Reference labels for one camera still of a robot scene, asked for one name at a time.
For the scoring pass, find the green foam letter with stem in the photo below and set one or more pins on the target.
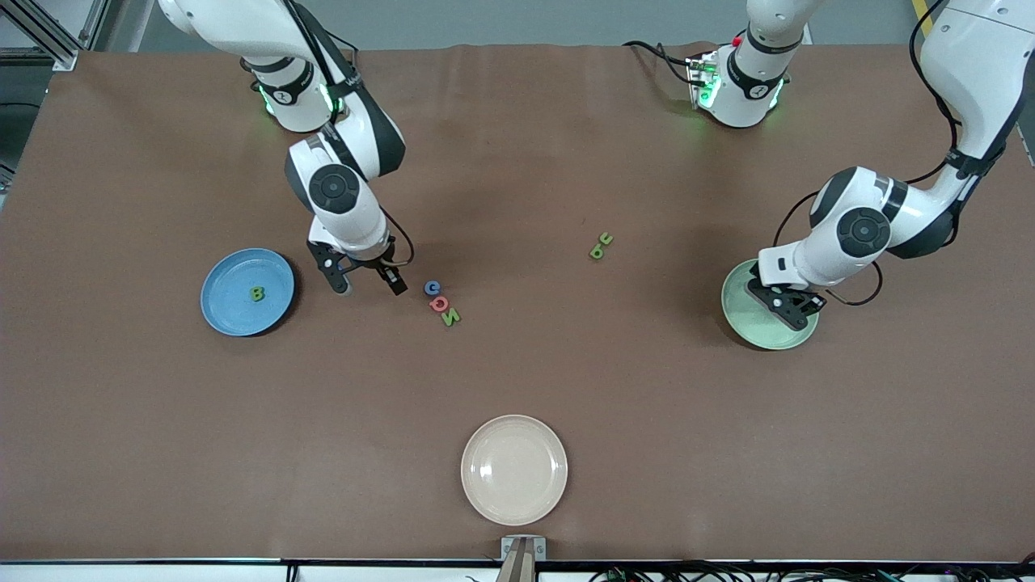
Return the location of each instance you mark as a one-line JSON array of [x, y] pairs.
[[598, 251]]

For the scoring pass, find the light green plate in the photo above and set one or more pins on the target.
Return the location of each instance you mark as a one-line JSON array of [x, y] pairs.
[[740, 315]]

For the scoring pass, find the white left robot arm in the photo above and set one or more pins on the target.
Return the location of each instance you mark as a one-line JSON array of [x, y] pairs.
[[978, 56]]

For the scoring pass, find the green foam letter N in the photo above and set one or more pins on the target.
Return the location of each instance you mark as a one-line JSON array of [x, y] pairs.
[[450, 317]]

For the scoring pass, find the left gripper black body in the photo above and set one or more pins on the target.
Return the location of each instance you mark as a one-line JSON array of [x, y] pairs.
[[811, 297]]

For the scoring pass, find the base connector box green light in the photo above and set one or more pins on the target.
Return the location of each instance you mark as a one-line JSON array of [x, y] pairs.
[[703, 81], [340, 89]]

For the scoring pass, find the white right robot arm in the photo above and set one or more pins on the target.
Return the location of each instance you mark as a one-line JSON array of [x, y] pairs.
[[356, 222]]

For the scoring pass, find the aluminium frame post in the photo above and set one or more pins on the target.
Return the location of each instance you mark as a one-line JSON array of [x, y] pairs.
[[65, 58]]

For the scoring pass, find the brown table cover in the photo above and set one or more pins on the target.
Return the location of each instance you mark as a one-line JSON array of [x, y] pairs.
[[517, 162]]

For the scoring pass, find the blue plate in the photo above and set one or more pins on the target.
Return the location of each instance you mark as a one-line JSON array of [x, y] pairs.
[[230, 311]]

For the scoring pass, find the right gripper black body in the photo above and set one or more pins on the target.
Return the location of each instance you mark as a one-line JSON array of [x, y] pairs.
[[373, 262]]

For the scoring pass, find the cream plate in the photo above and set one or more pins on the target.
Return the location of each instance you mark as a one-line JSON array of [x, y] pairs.
[[514, 470]]

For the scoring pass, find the pink foam letter Q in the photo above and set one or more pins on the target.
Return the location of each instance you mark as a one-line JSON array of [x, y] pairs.
[[439, 304]]

